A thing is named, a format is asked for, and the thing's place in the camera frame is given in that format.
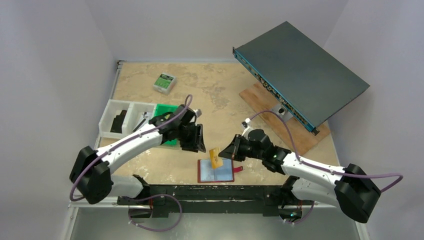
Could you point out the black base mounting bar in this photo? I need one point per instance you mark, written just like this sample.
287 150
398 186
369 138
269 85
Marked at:
215 198

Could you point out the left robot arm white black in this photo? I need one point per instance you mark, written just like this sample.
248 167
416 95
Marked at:
92 173

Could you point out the grey card black stripe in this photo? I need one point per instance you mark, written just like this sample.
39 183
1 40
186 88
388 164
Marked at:
145 116

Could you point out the green plastic bin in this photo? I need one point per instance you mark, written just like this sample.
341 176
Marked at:
160 110

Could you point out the wooden board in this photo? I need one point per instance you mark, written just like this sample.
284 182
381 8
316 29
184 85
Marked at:
283 123

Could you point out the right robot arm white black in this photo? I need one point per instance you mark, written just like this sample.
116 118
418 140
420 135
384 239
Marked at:
347 188

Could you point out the red card holder wallet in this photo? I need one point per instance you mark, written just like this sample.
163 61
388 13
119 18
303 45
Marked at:
223 174

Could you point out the small green labelled box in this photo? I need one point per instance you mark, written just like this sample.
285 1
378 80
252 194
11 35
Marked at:
165 83

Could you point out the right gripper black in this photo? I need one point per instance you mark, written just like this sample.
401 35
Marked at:
238 150

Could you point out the metal bracket with knob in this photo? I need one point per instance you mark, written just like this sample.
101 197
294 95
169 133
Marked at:
282 112

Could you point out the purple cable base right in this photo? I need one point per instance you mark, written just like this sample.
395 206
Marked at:
299 214

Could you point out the white plastic bin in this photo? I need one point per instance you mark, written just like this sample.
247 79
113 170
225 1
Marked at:
134 111

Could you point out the dark network switch box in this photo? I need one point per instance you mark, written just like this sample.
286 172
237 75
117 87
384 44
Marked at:
303 77

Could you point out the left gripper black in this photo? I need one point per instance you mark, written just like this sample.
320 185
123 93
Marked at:
191 137

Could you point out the black part in bin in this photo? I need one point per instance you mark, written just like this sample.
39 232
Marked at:
117 122

